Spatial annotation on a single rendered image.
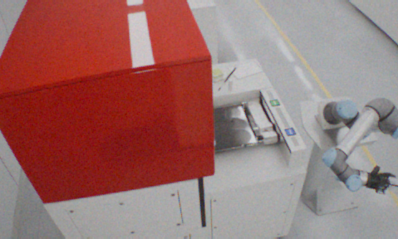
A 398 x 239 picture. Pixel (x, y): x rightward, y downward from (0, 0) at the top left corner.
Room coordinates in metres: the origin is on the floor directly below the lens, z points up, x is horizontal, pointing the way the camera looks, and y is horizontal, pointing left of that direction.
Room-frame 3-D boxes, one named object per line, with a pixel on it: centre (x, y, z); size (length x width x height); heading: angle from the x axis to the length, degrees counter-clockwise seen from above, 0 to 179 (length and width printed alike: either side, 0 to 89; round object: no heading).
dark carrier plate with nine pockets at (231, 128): (1.54, -0.17, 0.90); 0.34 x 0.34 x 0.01; 7
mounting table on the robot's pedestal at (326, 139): (1.58, -0.94, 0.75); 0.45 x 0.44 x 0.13; 93
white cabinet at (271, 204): (1.63, -0.27, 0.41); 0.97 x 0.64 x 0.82; 7
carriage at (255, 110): (1.59, -0.44, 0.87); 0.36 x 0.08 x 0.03; 7
